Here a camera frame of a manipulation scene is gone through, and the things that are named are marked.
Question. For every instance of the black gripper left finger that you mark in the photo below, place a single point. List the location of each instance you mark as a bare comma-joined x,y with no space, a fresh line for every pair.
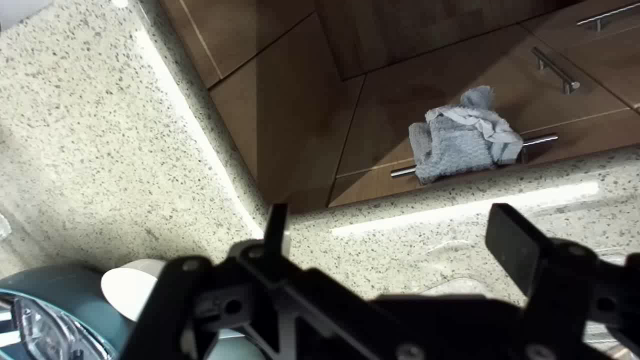
274,231

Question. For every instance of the steel upper drawer handle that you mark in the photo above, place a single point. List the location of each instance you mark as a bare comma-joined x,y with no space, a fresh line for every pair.
545,63

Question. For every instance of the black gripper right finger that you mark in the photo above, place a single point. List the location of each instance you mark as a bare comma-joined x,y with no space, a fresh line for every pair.
516,244

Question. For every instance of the steel drawer handle with towel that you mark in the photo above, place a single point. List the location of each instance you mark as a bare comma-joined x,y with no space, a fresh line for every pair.
409,171

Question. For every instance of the steel corner drawer handle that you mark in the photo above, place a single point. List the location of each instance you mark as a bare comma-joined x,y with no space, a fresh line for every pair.
599,20

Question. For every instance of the white round plate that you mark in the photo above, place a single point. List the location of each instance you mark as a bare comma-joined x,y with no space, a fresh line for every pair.
131,285

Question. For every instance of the blue-grey hanging towel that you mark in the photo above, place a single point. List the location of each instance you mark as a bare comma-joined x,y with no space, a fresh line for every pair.
462,137

